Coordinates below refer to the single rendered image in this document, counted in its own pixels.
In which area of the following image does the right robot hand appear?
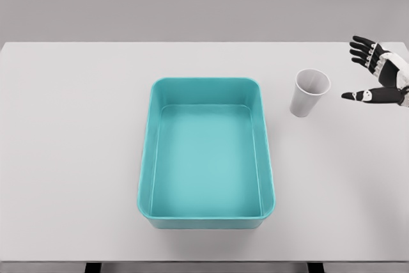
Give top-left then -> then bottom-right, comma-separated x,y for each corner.
341,35 -> 409,108

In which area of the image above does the white paper cup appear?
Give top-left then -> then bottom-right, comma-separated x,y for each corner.
289,68 -> 332,118

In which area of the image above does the teal plastic basket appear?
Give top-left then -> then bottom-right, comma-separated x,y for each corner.
137,76 -> 276,230

